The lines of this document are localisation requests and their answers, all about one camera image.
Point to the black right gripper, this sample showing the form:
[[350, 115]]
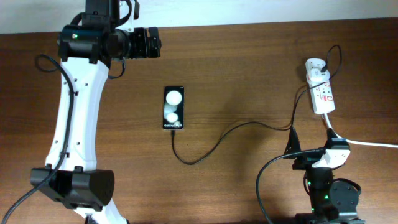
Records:
[[293, 144]]

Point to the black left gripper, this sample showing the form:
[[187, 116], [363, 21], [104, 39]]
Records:
[[142, 51]]

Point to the black smartphone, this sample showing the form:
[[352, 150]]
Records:
[[174, 98]]

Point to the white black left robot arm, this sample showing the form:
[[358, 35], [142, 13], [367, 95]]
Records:
[[86, 48]]

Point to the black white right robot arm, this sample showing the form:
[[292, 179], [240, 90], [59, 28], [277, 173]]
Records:
[[333, 200]]

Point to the white usb charger adapter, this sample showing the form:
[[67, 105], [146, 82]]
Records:
[[316, 76]]

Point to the white power strip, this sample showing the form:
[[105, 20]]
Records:
[[321, 94]]

